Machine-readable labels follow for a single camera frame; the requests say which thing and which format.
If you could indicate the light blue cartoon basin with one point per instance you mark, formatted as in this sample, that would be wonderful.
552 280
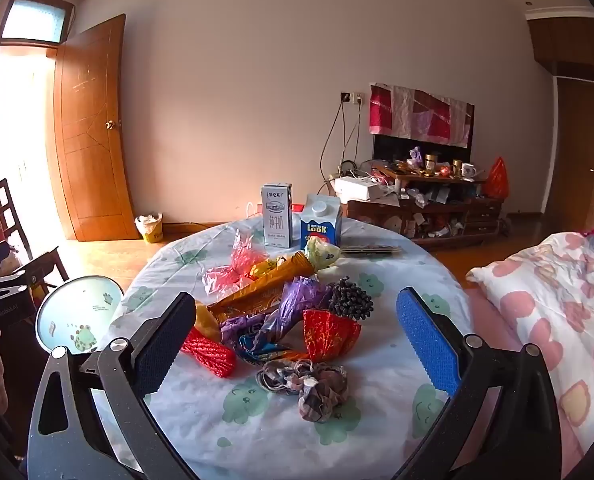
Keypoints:
77 305

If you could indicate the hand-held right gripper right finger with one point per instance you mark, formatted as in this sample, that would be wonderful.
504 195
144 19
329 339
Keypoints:
427 340

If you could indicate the wall socket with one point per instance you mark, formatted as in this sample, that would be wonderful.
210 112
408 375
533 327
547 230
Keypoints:
352 98

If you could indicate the pink bed sheet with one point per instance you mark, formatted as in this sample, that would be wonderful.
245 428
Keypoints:
497 320

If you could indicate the pink cellophane wrapper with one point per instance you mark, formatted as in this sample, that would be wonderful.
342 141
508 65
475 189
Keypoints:
239 265

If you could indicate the dark grape stem bunch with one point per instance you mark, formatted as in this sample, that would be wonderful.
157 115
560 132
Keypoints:
351 300

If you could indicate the dark wooden chair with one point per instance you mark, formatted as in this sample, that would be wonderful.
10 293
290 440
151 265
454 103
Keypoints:
7 210

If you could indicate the red pink television cover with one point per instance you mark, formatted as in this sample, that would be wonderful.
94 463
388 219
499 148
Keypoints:
417 112

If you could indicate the gold can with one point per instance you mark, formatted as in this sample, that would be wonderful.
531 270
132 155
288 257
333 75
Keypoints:
457 168
430 165

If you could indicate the red foil wrapper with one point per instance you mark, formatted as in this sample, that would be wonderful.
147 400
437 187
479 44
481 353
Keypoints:
329 335

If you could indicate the white flat box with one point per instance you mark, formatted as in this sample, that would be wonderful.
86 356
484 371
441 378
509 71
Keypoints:
359 189

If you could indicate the white green-cloud tablecloth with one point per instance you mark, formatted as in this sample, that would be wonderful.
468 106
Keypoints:
387 270

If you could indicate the grey milk carton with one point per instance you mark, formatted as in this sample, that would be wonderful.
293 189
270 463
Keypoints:
276 217

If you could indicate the transom window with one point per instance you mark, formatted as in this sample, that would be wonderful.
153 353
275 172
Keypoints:
34 20

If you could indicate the yellow trash bin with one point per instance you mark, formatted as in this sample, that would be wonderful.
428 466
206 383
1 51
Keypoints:
150 230

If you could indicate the grey patterned wrapper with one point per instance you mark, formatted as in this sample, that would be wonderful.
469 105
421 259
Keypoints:
307 390

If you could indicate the red bag with gold print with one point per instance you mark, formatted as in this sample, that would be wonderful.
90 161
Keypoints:
497 180

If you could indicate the pink floral blanket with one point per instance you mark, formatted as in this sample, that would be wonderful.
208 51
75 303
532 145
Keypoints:
552 310

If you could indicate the blue milk carton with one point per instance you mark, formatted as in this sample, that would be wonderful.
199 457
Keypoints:
321 227

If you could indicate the wooden television cabinet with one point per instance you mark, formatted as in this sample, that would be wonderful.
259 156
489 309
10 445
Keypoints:
457 215

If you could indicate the white mug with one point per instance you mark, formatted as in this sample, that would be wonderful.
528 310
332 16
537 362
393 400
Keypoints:
468 171

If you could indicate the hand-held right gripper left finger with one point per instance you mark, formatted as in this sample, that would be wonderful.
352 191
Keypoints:
152 347

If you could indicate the flat dark packet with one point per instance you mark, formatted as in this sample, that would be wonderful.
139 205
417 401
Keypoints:
372 249

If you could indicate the orange cone wrapper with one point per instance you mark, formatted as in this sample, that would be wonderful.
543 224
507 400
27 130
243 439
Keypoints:
277 277

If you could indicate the brown wardrobe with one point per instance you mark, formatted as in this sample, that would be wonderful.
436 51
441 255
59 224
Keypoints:
577 135

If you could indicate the pale yellow-green plastic bag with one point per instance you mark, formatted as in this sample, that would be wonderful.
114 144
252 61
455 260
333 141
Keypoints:
323 254

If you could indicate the black television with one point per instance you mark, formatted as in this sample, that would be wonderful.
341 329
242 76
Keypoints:
392 150

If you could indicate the purple foil wrapper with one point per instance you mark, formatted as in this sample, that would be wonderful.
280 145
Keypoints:
297 302

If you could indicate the red twisted wrapper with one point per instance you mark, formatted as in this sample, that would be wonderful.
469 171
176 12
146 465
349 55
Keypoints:
209 355

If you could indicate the wooden door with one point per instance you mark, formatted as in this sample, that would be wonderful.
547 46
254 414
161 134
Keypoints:
92 135

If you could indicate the blue foil wrapper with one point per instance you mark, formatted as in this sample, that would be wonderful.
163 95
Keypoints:
262 351

